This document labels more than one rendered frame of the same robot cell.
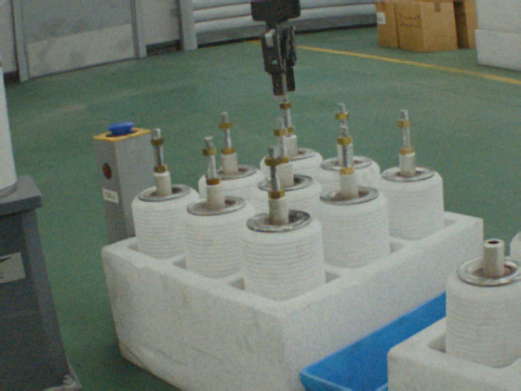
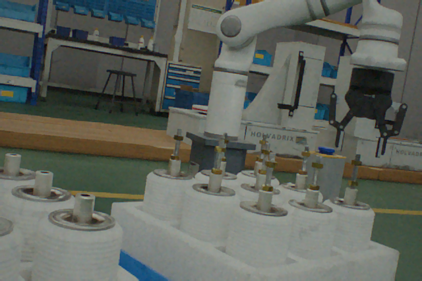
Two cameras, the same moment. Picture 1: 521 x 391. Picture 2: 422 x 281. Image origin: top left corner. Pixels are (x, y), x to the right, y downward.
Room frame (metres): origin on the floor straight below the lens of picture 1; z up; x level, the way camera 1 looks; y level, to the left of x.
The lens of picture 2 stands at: (0.97, -0.97, 0.42)
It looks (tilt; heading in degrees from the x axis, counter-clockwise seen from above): 5 degrees down; 88
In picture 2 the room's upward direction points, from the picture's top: 9 degrees clockwise
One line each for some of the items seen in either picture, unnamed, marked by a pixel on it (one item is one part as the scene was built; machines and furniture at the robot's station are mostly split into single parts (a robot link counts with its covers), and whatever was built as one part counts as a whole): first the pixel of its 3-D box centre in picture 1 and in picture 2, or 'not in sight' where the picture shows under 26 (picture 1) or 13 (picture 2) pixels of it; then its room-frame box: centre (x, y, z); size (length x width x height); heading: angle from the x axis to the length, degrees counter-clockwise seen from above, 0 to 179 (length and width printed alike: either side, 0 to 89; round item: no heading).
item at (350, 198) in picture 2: (289, 146); (350, 197); (1.28, -0.04, 0.26); 0.02 x 0.02 x 0.03
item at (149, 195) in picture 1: (164, 194); (258, 175); (1.13, 0.14, 0.25); 0.08 x 0.08 x 0.01
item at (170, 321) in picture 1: (296, 295); (246, 272); (1.11, -0.02, 0.09); 0.39 x 0.39 x 0.18; 40
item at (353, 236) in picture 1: (354, 264); (205, 241); (1.02, -0.10, 0.16); 0.10 x 0.10 x 0.18
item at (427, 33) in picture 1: (426, 25); not in sight; (4.88, -1.04, 0.15); 0.30 x 0.24 x 0.30; 21
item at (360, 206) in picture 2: (290, 155); (349, 204); (1.28, -0.04, 0.25); 0.08 x 0.08 x 0.01
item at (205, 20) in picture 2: not in sight; (205, 19); (0.91, 6.32, 1.38); 0.49 x 0.02 x 0.35; 22
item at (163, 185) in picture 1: (163, 184); (259, 169); (1.13, 0.14, 0.26); 0.02 x 0.02 x 0.03
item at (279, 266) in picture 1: (286, 294); (165, 221); (0.95, -0.01, 0.16); 0.10 x 0.10 x 0.18
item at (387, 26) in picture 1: (405, 21); not in sight; (5.19, -0.97, 0.15); 0.30 x 0.24 x 0.30; 111
